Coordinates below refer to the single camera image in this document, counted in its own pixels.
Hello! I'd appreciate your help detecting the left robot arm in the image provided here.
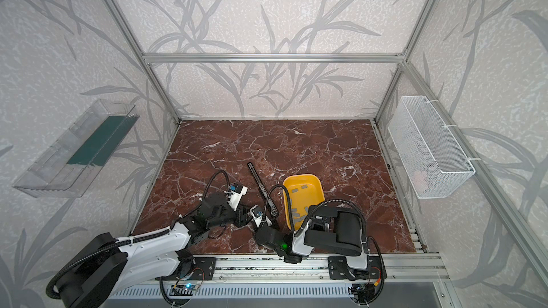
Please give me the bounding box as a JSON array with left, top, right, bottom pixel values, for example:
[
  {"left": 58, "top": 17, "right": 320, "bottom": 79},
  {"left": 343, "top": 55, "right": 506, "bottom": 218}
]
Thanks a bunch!
[{"left": 46, "top": 192, "right": 251, "bottom": 307}]

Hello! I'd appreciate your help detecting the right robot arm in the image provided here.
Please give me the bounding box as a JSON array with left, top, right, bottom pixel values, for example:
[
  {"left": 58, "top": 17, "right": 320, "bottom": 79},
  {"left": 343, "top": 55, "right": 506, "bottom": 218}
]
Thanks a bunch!
[{"left": 250, "top": 203, "right": 369, "bottom": 279}]

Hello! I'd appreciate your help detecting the yellow plastic tray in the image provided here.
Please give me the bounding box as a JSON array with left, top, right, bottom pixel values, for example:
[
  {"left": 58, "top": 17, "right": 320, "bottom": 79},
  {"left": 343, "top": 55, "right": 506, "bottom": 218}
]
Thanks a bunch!
[{"left": 283, "top": 174, "right": 325, "bottom": 231}]

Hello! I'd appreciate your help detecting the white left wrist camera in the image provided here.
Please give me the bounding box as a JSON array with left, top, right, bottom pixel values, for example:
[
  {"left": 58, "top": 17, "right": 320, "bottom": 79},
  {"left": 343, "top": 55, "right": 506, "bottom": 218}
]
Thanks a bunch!
[{"left": 228, "top": 183, "right": 248, "bottom": 211}]

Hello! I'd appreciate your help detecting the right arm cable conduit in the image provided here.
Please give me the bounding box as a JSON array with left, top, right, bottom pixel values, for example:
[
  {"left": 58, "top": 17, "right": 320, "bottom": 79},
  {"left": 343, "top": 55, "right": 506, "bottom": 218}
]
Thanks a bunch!
[{"left": 263, "top": 185, "right": 370, "bottom": 249}]

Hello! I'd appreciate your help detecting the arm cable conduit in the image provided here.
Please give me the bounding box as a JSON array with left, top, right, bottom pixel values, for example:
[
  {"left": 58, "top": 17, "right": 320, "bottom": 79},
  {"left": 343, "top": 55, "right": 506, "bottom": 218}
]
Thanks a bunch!
[
  {"left": 46, "top": 169, "right": 232, "bottom": 300},
  {"left": 263, "top": 185, "right": 370, "bottom": 249}
]

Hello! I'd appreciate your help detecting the white slotted cable duct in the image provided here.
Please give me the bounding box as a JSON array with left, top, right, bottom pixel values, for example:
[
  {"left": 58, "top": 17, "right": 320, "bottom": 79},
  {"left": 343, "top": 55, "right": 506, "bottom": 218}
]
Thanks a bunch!
[{"left": 108, "top": 282, "right": 439, "bottom": 300}]

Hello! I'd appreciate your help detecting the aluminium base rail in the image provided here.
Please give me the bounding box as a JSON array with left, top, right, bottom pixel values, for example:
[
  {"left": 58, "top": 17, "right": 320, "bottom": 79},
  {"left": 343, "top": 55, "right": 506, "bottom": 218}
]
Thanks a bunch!
[{"left": 190, "top": 253, "right": 450, "bottom": 285}]

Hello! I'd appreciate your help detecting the white wire wall basket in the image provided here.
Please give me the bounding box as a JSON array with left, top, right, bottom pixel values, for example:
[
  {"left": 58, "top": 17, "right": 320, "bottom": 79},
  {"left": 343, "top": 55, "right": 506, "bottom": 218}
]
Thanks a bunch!
[{"left": 388, "top": 96, "right": 476, "bottom": 200}]

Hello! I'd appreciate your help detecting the clear plastic wall bin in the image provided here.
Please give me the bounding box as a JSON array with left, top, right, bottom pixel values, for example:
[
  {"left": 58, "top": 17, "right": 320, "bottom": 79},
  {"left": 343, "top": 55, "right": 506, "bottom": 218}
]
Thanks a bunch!
[{"left": 13, "top": 99, "right": 140, "bottom": 198}]

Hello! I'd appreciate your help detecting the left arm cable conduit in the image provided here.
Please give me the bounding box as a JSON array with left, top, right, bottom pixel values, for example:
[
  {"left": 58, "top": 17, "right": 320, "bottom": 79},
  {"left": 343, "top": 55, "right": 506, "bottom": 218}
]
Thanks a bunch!
[{"left": 46, "top": 169, "right": 232, "bottom": 300}]

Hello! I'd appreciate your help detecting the aluminium frame crossbar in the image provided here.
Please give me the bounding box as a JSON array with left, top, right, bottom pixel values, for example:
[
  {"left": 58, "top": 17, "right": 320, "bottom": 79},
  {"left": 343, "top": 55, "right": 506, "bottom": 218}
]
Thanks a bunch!
[{"left": 143, "top": 53, "right": 404, "bottom": 64}]

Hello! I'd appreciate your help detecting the aluminium frame corner post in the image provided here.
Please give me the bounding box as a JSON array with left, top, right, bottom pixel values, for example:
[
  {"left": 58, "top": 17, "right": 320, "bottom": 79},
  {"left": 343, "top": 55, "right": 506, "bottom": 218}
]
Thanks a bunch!
[{"left": 102, "top": 0, "right": 181, "bottom": 123}]

